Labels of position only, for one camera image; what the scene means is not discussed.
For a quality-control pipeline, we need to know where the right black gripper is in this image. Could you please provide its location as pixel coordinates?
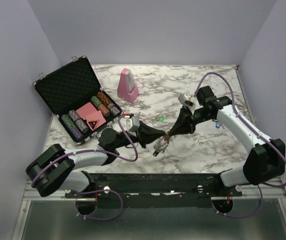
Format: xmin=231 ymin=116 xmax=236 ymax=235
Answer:
xmin=168 ymin=105 xmax=213 ymax=136

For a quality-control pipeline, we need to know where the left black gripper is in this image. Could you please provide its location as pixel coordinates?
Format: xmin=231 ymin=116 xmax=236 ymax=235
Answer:
xmin=114 ymin=120 xmax=166 ymax=149

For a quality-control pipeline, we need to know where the blue tag key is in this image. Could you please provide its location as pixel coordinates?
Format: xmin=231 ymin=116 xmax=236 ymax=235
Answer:
xmin=215 ymin=121 xmax=225 ymax=129

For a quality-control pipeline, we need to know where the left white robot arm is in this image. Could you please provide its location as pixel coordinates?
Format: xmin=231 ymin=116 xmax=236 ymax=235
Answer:
xmin=25 ymin=123 xmax=165 ymax=198

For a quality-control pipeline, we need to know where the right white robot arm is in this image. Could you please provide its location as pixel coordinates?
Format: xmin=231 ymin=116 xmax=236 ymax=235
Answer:
xmin=167 ymin=86 xmax=286 ymax=196

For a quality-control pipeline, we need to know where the black tag key centre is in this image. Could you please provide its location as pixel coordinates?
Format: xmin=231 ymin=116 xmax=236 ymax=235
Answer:
xmin=153 ymin=150 xmax=160 ymax=157

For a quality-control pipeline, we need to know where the pink metronome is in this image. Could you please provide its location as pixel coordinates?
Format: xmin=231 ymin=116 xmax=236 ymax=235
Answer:
xmin=117 ymin=68 xmax=139 ymax=103

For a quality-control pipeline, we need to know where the black poker chip case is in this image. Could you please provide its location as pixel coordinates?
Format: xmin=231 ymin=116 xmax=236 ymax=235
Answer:
xmin=33 ymin=56 xmax=123 ymax=145

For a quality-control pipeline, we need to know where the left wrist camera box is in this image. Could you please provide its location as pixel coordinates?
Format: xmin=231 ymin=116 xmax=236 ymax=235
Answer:
xmin=124 ymin=113 xmax=140 ymax=132

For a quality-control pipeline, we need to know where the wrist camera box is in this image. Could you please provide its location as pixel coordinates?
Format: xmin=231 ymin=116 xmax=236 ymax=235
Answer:
xmin=178 ymin=94 xmax=197 ymax=112
xmin=124 ymin=113 xmax=140 ymax=132

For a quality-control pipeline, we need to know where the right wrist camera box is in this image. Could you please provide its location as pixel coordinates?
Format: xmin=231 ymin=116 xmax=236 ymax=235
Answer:
xmin=178 ymin=94 xmax=197 ymax=112

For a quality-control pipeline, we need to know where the black front mounting rail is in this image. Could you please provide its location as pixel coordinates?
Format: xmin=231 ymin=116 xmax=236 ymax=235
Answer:
xmin=65 ymin=173 xmax=242 ymax=208

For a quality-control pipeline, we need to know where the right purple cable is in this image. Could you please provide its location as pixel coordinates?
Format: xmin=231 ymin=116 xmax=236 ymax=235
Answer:
xmin=194 ymin=72 xmax=286 ymax=218

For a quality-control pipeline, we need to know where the purple cable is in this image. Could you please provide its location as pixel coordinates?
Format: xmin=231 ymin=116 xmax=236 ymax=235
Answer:
xmin=194 ymin=72 xmax=286 ymax=218
xmin=30 ymin=114 xmax=138 ymax=221

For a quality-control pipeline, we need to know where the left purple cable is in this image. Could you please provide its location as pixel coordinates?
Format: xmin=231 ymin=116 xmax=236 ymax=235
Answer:
xmin=30 ymin=114 xmax=138 ymax=221

